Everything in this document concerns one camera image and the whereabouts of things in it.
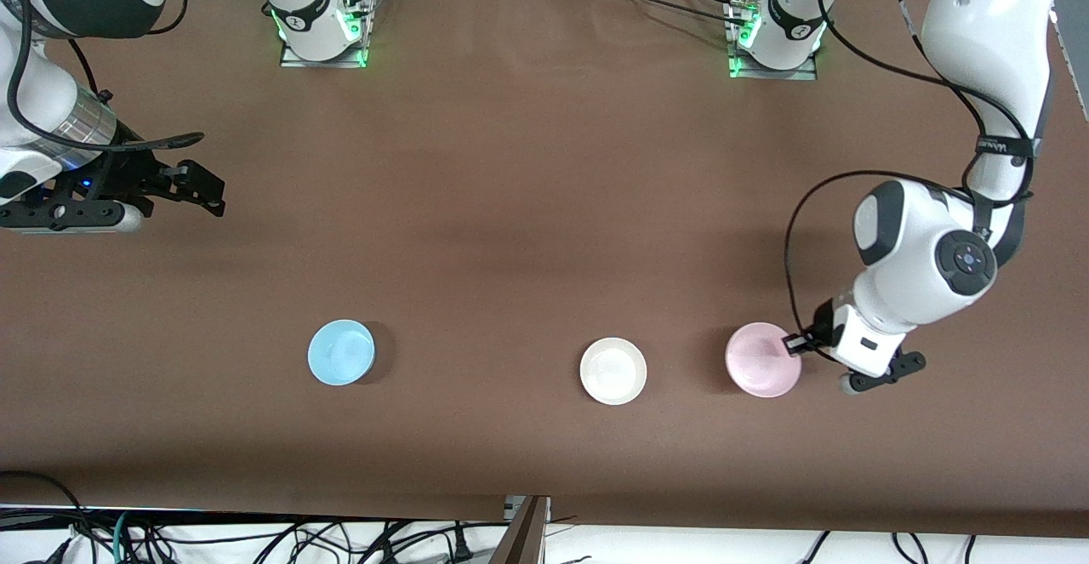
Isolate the pink bowl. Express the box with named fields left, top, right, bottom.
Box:
left=725, top=322, right=803, bottom=398

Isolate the blue bowl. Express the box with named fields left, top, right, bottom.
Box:
left=307, top=319, right=376, bottom=387

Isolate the white bowl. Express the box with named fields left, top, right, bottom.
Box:
left=579, top=337, right=648, bottom=406

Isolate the brown table cover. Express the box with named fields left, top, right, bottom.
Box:
left=0, top=0, right=1089, bottom=539

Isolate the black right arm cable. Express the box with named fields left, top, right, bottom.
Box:
left=4, top=0, right=208, bottom=157

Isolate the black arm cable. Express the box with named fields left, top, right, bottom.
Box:
left=783, top=0, right=1035, bottom=340
left=4, top=0, right=208, bottom=157

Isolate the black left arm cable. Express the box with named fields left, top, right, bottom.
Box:
left=783, top=0, right=1035, bottom=340

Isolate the thick black floor cable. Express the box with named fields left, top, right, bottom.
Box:
left=0, top=470, right=88, bottom=541

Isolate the aluminium profile post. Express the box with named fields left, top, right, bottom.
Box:
left=491, top=494, right=552, bottom=564

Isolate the teal cable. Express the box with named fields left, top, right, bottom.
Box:
left=112, top=509, right=137, bottom=564

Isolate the long black table cable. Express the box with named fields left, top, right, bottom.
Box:
left=584, top=0, right=751, bottom=24

